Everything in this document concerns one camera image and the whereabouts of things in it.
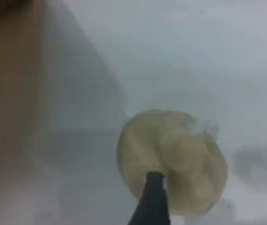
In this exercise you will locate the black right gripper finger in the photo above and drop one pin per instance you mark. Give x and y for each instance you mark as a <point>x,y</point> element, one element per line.
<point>153,204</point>

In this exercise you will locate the pale round egg yolk pastry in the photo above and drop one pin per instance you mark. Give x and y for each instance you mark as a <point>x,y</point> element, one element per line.
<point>182,150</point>

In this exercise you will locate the brown burlap bag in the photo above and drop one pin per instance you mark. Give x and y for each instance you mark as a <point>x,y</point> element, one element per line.
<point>18,82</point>

